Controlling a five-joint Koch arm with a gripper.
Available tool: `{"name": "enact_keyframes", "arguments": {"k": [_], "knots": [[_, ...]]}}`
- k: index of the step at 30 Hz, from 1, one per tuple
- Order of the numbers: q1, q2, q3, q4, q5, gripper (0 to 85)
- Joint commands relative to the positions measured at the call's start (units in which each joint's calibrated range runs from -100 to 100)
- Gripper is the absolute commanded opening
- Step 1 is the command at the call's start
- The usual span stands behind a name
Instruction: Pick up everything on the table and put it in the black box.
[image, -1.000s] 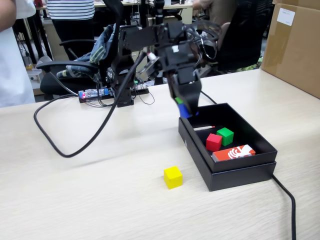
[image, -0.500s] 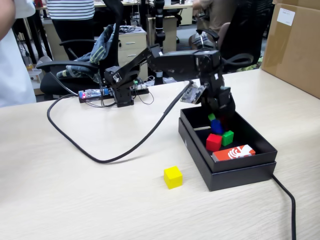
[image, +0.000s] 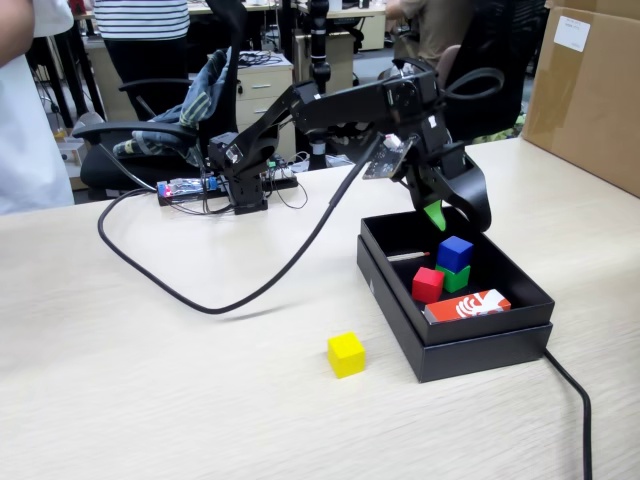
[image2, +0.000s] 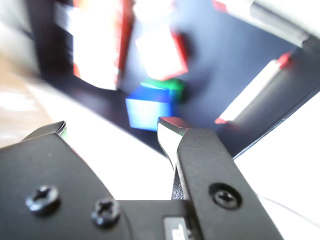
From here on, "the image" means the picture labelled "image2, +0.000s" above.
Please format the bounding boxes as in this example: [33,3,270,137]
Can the green-tipped gripper finger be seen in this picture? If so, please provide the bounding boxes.
[157,116,285,240]

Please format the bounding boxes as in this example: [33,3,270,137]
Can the blue wooden cube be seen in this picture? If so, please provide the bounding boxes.
[124,86,176,132]

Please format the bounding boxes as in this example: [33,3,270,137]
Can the black wide gripper finger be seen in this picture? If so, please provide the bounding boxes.
[0,120,131,240]

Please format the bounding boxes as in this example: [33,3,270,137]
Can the white stick with red tip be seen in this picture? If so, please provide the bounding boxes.
[214,51,293,125]

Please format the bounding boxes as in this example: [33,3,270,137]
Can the black cardboard box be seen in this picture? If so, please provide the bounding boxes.
[24,0,320,161]

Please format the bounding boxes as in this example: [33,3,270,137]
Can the green wooden cube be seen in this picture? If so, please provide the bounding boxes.
[139,77,187,105]

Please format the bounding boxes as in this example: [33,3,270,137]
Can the red wooden cube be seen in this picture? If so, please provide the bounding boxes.
[134,24,190,81]

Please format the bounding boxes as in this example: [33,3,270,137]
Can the red and white carton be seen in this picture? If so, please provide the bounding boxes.
[53,0,133,91]

